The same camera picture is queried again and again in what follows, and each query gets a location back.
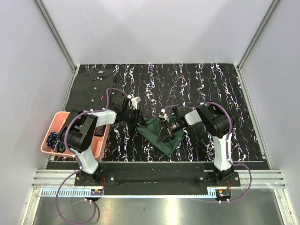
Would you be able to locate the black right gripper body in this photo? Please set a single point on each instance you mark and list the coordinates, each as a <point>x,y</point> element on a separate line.
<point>175,126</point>

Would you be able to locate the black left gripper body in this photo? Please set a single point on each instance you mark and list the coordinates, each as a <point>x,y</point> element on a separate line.
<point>131,116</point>

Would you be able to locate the green cloth napkin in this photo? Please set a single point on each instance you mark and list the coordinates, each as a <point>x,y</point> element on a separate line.
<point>150,133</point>

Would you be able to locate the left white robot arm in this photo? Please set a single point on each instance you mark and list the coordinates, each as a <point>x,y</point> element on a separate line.
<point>79,128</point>

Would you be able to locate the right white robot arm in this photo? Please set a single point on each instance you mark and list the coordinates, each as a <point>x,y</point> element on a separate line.
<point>217,122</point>

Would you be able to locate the dark brown rolled cloth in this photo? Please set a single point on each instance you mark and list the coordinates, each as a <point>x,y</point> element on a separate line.
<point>99,131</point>

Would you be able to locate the dark pinstriped shirt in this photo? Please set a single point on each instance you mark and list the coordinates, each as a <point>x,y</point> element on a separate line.
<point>89,90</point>

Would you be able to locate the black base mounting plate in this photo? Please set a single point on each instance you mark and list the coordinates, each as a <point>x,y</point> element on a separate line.
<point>157,189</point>

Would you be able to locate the pink compartment tray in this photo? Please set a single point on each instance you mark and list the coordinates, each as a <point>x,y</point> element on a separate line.
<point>97,146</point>

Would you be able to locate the yellow patterned rolled tie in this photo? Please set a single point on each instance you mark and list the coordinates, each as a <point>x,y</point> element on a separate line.
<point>60,148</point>

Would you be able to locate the blue patterned rolled tie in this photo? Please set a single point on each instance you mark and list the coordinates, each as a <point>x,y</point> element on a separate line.
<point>52,139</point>

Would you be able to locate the aluminium frame rail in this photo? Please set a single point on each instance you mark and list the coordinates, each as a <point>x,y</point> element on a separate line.
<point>110,178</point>

